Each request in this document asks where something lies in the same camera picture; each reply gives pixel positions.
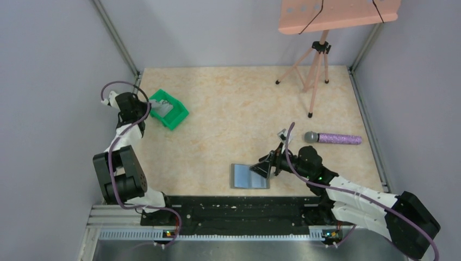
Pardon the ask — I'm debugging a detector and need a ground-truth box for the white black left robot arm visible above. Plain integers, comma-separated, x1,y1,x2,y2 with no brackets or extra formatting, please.
92,91,167,213

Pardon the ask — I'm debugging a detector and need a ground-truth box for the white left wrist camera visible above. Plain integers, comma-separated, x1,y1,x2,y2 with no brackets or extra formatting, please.
101,91,119,109

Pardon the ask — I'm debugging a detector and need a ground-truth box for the card with black stripe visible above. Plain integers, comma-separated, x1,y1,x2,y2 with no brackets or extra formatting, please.
149,100,172,112

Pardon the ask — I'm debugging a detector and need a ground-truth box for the green plastic bin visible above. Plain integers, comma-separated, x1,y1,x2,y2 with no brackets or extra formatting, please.
149,89,189,131

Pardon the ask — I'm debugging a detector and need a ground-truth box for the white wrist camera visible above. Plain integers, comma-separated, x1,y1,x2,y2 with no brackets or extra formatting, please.
277,128,292,144
101,91,119,109

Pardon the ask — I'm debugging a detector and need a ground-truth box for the purple glitter microphone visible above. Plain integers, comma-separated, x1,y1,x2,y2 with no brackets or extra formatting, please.
304,132,362,145

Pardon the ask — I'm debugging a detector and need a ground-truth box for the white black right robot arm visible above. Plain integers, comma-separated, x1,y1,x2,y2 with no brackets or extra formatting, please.
250,145,441,260

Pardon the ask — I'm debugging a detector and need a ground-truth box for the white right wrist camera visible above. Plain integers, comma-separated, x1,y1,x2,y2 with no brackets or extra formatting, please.
277,128,292,144

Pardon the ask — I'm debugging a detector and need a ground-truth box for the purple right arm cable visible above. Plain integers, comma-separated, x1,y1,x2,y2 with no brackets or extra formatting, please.
284,122,441,261

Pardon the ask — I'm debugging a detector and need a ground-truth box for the pink music stand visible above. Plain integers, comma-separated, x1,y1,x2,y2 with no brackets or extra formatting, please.
275,0,401,118

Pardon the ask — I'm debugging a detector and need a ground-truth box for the grey card holder wallet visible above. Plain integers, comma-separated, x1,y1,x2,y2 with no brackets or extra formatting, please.
229,164,270,190

